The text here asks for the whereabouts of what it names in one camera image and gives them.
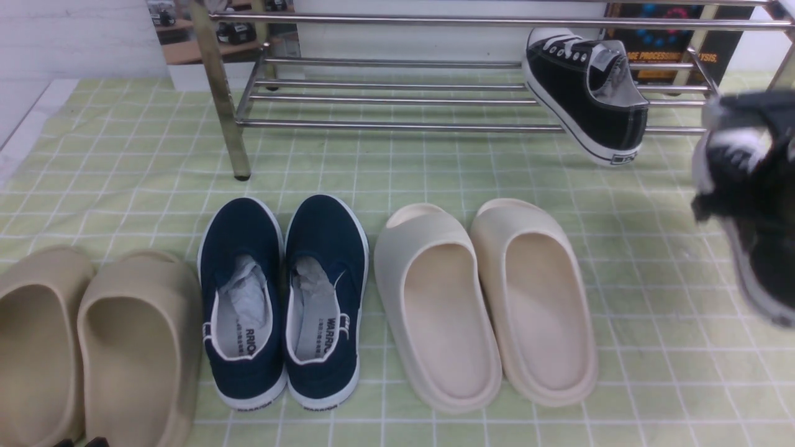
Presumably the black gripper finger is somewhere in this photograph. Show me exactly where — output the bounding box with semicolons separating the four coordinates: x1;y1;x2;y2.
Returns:
85;438;110;447

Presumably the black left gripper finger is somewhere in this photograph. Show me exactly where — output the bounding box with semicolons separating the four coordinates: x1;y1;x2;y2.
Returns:
53;438;74;447

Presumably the black canvas sneaker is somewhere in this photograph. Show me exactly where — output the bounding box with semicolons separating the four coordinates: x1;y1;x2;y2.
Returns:
691;89;794;328
522;28;650;166

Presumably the metal shoe rack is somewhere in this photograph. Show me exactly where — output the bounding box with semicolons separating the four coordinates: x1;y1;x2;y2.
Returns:
189;1;793;181

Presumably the tan slipper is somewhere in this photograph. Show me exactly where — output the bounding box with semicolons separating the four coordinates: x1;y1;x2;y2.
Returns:
76;249;202;446
1;246;94;446

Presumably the tan slipper far left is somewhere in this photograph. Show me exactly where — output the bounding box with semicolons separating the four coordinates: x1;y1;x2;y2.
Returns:
1;246;94;446

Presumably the navy slip-on shoe left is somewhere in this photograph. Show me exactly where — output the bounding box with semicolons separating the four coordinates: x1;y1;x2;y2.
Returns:
197;197;288;412

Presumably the navy slip-on shoe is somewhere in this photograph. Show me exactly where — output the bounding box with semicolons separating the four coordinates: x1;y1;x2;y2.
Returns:
197;197;288;412
284;194;370;411

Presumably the green checkered cloth mat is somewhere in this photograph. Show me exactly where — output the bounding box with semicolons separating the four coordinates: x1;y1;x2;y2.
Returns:
1;79;793;446

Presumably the navy slip-on shoe right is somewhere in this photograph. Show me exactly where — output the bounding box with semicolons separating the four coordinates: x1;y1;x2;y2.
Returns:
284;194;370;411

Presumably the cream slipper left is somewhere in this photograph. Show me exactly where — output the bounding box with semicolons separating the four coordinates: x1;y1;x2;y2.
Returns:
374;203;502;414

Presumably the cream slipper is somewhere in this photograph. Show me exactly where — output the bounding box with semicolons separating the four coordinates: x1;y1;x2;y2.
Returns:
469;198;598;407
374;203;502;414

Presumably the wooden shelf with devices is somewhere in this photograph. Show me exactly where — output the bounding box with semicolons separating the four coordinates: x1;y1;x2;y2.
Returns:
147;0;301;66

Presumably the cream slipper right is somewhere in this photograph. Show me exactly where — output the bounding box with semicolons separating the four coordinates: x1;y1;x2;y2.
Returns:
469;198;598;407

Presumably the dark poster board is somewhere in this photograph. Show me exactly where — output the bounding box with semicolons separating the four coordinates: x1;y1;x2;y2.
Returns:
599;3;743;86

